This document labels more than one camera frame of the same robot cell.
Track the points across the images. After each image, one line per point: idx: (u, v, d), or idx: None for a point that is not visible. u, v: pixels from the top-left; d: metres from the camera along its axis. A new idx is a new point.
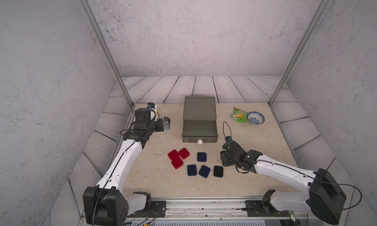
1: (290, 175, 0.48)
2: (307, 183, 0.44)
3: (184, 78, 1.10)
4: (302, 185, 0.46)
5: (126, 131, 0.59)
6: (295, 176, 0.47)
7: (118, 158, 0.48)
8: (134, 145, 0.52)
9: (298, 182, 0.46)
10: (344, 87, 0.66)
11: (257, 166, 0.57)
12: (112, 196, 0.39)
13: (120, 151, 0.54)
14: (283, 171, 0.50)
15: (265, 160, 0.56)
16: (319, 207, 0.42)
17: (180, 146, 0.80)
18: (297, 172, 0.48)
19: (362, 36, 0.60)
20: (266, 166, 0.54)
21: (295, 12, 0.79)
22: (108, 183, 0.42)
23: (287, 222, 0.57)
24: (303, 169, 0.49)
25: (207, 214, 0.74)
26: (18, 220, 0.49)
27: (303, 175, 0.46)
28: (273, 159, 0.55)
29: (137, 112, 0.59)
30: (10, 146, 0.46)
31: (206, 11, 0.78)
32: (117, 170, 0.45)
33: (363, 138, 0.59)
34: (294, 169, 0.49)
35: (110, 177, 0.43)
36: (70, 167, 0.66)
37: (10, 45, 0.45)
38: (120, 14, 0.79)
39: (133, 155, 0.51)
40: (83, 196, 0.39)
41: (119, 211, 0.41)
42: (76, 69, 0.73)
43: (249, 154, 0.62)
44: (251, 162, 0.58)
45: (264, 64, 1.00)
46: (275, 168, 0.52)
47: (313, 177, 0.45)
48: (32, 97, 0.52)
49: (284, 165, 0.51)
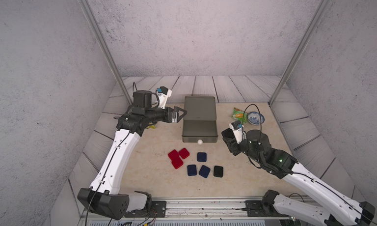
1: (335, 203, 0.41)
2: (354, 217, 0.38)
3: (184, 78, 1.10)
4: (342, 215, 0.41)
5: (121, 117, 0.49)
6: (340, 206, 0.40)
7: (111, 155, 0.43)
8: (128, 138, 0.45)
9: (341, 212, 0.41)
10: (344, 87, 0.66)
11: (290, 177, 0.46)
12: (106, 200, 0.37)
13: (113, 146, 0.44)
14: (328, 196, 0.42)
15: (306, 175, 0.45)
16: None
17: (180, 146, 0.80)
18: (342, 201, 0.41)
19: (362, 36, 0.60)
20: (307, 183, 0.44)
21: (295, 12, 0.79)
22: (101, 186, 0.39)
23: (287, 221, 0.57)
24: (345, 196, 0.41)
25: (207, 214, 0.74)
26: (18, 220, 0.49)
27: (349, 207, 0.40)
28: (310, 174, 0.45)
29: (136, 95, 0.50)
30: (10, 146, 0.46)
31: (206, 11, 0.78)
32: (111, 170, 0.41)
33: (363, 138, 0.59)
34: (338, 196, 0.41)
35: (103, 178, 0.40)
36: (70, 167, 0.66)
37: (9, 45, 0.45)
38: (120, 14, 0.79)
39: (128, 149, 0.46)
40: (78, 197, 0.38)
41: (116, 209, 0.41)
42: (76, 70, 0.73)
43: (281, 157, 0.49)
44: (282, 168, 0.47)
45: (264, 64, 1.00)
46: (316, 187, 0.43)
47: (359, 210, 0.39)
48: (32, 97, 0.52)
49: (326, 186, 0.43)
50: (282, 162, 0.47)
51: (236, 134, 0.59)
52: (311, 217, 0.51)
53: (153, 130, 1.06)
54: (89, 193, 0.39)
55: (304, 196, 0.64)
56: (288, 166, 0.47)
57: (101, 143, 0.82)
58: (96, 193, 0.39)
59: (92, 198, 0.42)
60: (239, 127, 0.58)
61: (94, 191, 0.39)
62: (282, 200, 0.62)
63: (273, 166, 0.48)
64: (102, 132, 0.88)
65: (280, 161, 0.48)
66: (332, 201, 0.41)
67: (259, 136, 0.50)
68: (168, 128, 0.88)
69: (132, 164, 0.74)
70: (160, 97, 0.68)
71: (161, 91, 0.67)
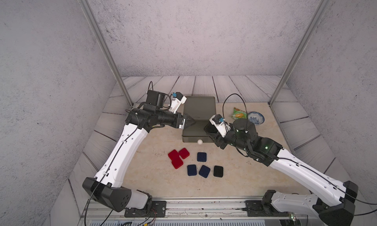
1: (318, 184, 0.41)
2: (338, 197, 0.39)
3: (184, 78, 1.10)
4: (329, 197, 0.41)
5: (132, 112, 0.49)
6: (324, 186, 0.41)
7: (117, 149, 0.43)
8: (136, 133, 0.45)
9: (327, 194, 0.41)
10: (344, 87, 0.66)
11: (276, 162, 0.47)
12: (108, 193, 0.38)
13: (120, 140, 0.45)
14: (311, 177, 0.42)
15: (288, 158, 0.46)
16: (339, 217, 0.40)
17: (180, 146, 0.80)
18: (327, 182, 0.41)
19: (362, 36, 0.60)
20: (291, 167, 0.44)
21: (295, 12, 0.79)
22: (105, 179, 0.40)
23: (287, 222, 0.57)
24: (330, 177, 0.42)
25: (207, 214, 0.74)
26: (18, 220, 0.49)
27: (334, 187, 0.40)
28: (296, 158, 0.46)
29: (150, 92, 0.52)
30: (10, 146, 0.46)
31: (206, 10, 0.78)
32: (115, 163, 0.42)
33: (363, 138, 0.59)
34: (322, 177, 0.42)
35: (107, 170, 0.41)
36: (70, 167, 0.66)
37: (10, 45, 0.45)
38: (120, 14, 0.79)
39: (134, 144, 0.46)
40: (83, 184, 0.39)
41: (118, 202, 0.42)
42: (76, 70, 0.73)
43: (268, 144, 0.49)
44: (268, 155, 0.47)
45: (264, 64, 1.00)
46: (299, 170, 0.44)
47: (344, 190, 0.40)
48: (32, 97, 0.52)
49: (310, 168, 0.43)
50: (267, 149, 0.48)
51: (220, 128, 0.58)
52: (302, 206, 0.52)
53: (153, 130, 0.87)
54: (93, 183, 0.39)
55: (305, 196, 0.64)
56: (274, 153, 0.47)
57: (101, 143, 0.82)
58: (100, 183, 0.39)
59: (94, 188, 0.43)
60: (220, 121, 0.65)
61: (98, 182, 0.40)
62: (279, 196, 0.63)
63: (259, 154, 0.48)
64: (102, 132, 0.88)
65: (266, 148, 0.48)
66: (315, 182, 0.42)
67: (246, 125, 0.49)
68: (168, 128, 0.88)
69: (132, 164, 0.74)
70: (174, 102, 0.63)
71: (176, 97, 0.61)
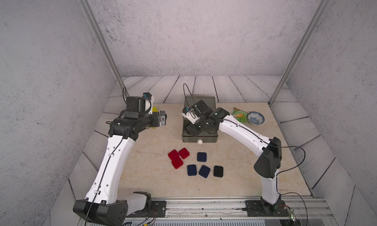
1: (249, 139, 0.51)
2: (261, 147, 0.49)
3: (184, 78, 1.10)
4: (255, 149, 0.51)
5: (113, 123, 0.47)
6: (253, 140, 0.51)
7: (105, 164, 0.41)
8: (122, 144, 0.44)
9: (254, 145, 0.51)
10: (344, 87, 0.66)
11: (221, 124, 0.57)
12: (104, 211, 0.36)
13: (106, 155, 0.43)
14: (244, 133, 0.52)
15: (231, 121, 0.56)
16: (261, 165, 0.51)
17: (180, 146, 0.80)
18: (256, 136, 0.51)
19: (362, 36, 0.60)
20: (230, 127, 0.55)
21: (295, 12, 0.79)
22: (97, 197, 0.38)
23: (287, 221, 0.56)
24: (260, 134, 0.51)
25: (207, 214, 0.74)
26: (18, 220, 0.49)
27: (260, 140, 0.50)
28: (238, 122, 0.55)
29: (129, 99, 0.50)
30: (10, 146, 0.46)
31: (206, 10, 0.78)
32: (106, 179, 0.40)
33: (362, 138, 0.59)
34: (253, 133, 0.52)
35: (98, 188, 0.39)
36: (70, 167, 0.66)
37: (10, 45, 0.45)
38: (120, 14, 0.79)
39: (122, 155, 0.44)
40: (73, 209, 0.37)
41: (116, 217, 0.40)
42: (76, 69, 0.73)
43: (216, 111, 0.59)
44: (215, 118, 0.57)
45: (264, 64, 1.00)
46: (237, 129, 0.54)
47: (267, 142, 0.50)
48: (32, 97, 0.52)
49: (247, 128, 0.54)
50: (215, 114, 0.58)
51: (189, 117, 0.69)
52: (272, 185, 0.57)
53: (153, 130, 1.06)
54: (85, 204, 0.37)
55: (305, 196, 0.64)
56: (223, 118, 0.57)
57: (101, 143, 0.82)
58: (93, 203, 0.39)
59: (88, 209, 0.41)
60: (186, 110, 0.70)
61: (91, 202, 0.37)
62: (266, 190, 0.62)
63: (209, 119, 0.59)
64: (102, 132, 0.89)
65: (214, 113, 0.59)
66: (248, 137, 0.52)
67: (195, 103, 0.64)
68: (168, 128, 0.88)
69: (132, 164, 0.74)
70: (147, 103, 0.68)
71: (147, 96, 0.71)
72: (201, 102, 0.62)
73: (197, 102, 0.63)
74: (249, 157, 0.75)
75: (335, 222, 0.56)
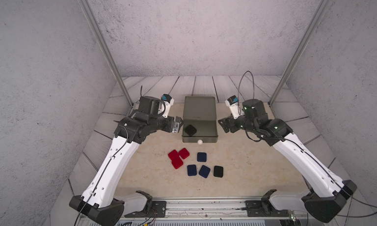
1: (316, 175, 0.41)
2: (332, 190, 0.38)
3: (184, 78, 1.10)
4: (321, 186, 0.41)
5: (121, 125, 0.44)
6: (322, 178, 0.40)
7: (104, 166, 0.40)
8: (125, 148, 0.41)
9: (322, 184, 0.40)
10: (344, 87, 0.66)
11: (281, 143, 0.45)
12: (94, 215, 0.35)
13: (108, 156, 0.41)
14: (312, 167, 0.41)
15: (296, 144, 0.44)
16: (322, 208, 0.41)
17: (180, 146, 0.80)
18: (326, 174, 0.40)
19: (362, 36, 0.60)
20: (294, 151, 0.43)
21: (295, 12, 0.79)
22: (92, 199, 0.37)
23: (287, 222, 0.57)
24: (331, 171, 0.41)
25: (207, 214, 0.74)
26: (18, 220, 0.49)
27: (331, 180, 0.39)
28: (302, 146, 0.44)
29: (143, 100, 0.47)
30: (10, 146, 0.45)
31: (206, 11, 0.78)
32: (102, 183, 0.39)
33: (362, 138, 0.59)
34: (321, 168, 0.41)
35: (94, 190, 0.38)
36: (70, 167, 0.66)
37: (10, 45, 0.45)
38: (120, 14, 0.79)
39: (123, 160, 0.42)
40: (69, 204, 0.37)
41: (108, 219, 0.40)
42: (76, 70, 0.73)
43: (275, 123, 0.48)
44: (276, 134, 0.45)
45: (264, 64, 1.00)
46: (304, 157, 0.42)
47: (340, 186, 0.39)
48: (32, 97, 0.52)
49: (314, 158, 0.42)
50: (277, 129, 0.46)
51: (233, 110, 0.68)
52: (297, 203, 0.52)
53: None
54: (80, 202, 0.40)
55: None
56: (282, 134, 0.45)
57: (101, 143, 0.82)
58: (87, 204, 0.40)
59: (82, 209, 0.41)
60: (235, 101, 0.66)
61: (85, 202, 0.37)
62: (278, 194, 0.63)
63: (266, 131, 0.47)
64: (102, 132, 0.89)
65: (276, 128, 0.46)
66: (314, 172, 0.41)
67: (252, 102, 0.50)
68: None
69: (132, 164, 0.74)
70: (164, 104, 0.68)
71: (165, 99, 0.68)
72: (259, 102, 0.48)
73: (255, 103, 0.49)
74: (250, 157, 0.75)
75: (335, 222, 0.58)
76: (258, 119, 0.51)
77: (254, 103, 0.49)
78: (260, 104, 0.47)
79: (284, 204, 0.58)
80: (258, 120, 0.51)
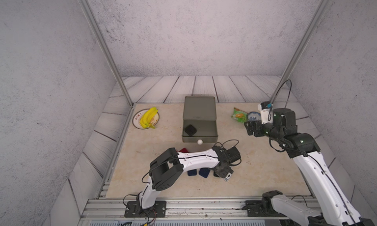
1: (330, 199, 0.39)
2: (343, 220, 0.36)
3: (184, 78, 1.10)
4: (330, 211, 0.39)
5: (217, 148, 0.63)
6: (336, 205, 0.38)
7: (199, 154, 0.56)
8: (214, 160, 0.57)
9: (332, 209, 0.39)
10: (344, 87, 0.66)
11: (302, 158, 0.44)
12: (175, 169, 0.46)
13: (204, 152, 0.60)
14: (329, 190, 0.39)
15: (317, 162, 0.42)
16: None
17: (181, 147, 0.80)
18: (342, 202, 0.38)
19: (362, 36, 0.60)
20: (313, 170, 0.42)
21: (295, 11, 0.79)
22: (182, 161, 0.50)
23: (287, 221, 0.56)
24: (349, 202, 0.38)
25: (206, 214, 0.74)
26: (18, 220, 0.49)
27: (345, 210, 0.37)
28: (325, 167, 0.41)
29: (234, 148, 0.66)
30: (10, 146, 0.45)
31: (206, 10, 0.78)
32: (193, 160, 0.52)
33: (363, 137, 0.59)
34: (339, 195, 0.38)
35: (186, 158, 0.52)
36: (70, 167, 0.66)
37: (11, 45, 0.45)
38: (120, 14, 0.79)
39: (206, 163, 0.56)
40: (171, 147, 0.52)
41: (166, 183, 0.48)
42: (76, 69, 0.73)
43: (304, 138, 0.45)
44: (299, 148, 0.44)
45: (264, 64, 1.00)
46: (322, 178, 0.40)
47: (356, 221, 0.36)
48: (32, 97, 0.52)
49: (335, 183, 0.40)
50: (302, 143, 0.44)
51: (263, 114, 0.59)
52: (298, 212, 0.51)
53: (153, 130, 1.06)
54: (174, 154, 0.50)
55: (305, 196, 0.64)
56: (307, 150, 0.44)
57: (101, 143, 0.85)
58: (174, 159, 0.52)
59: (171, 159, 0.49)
60: (268, 106, 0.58)
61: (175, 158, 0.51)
62: (281, 197, 0.63)
63: (288, 142, 0.47)
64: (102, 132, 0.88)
65: (301, 142, 0.45)
66: (328, 196, 0.39)
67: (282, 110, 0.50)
68: (168, 128, 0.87)
69: (132, 163, 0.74)
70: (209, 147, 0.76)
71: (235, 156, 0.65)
72: (291, 112, 0.47)
73: (286, 111, 0.49)
74: (250, 157, 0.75)
75: None
76: (284, 128, 0.51)
77: (284, 111, 0.49)
78: (292, 115, 0.47)
79: (285, 211, 0.58)
80: (284, 128, 0.52)
